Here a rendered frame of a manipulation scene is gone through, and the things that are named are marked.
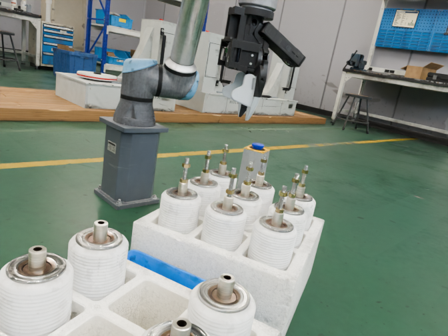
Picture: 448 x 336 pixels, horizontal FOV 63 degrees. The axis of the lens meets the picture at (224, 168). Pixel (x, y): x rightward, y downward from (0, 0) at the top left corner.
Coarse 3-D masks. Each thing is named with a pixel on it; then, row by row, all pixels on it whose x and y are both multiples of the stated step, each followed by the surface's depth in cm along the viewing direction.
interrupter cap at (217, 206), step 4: (212, 204) 84; (216, 204) 84; (220, 204) 85; (236, 204) 86; (212, 208) 82; (216, 208) 82; (220, 208) 83; (232, 208) 85; (236, 208) 84; (240, 208) 85; (220, 212) 80; (224, 212) 81; (228, 212) 81; (232, 212) 82; (236, 212) 82; (240, 212) 82
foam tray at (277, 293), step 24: (144, 216) 89; (144, 240) 85; (168, 240) 83; (192, 240) 82; (312, 240) 92; (192, 264) 81; (216, 264) 79; (240, 264) 76; (264, 264) 77; (312, 264) 108; (264, 288) 75; (288, 288) 73; (264, 312) 76; (288, 312) 75
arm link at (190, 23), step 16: (192, 0) 114; (208, 0) 116; (192, 16) 117; (176, 32) 123; (192, 32) 120; (176, 48) 125; (192, 48) 125; (176, 64) 127; (192, 64) 130; (176, 80) 129; (192, 80) 133; (160, 96) 134; (176, 96) 134; (192, 96) 135
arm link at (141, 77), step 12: (132, 60) 125; (144, 60) 126; (156, 60) 129; (132, 72) 126; (144, 72) 126; (156, 72) 128; (132, 84) 127; (144, 84) 127; (156, 84) 129; (132, 96) 128; (144, 96) 129; (156, 96) 134
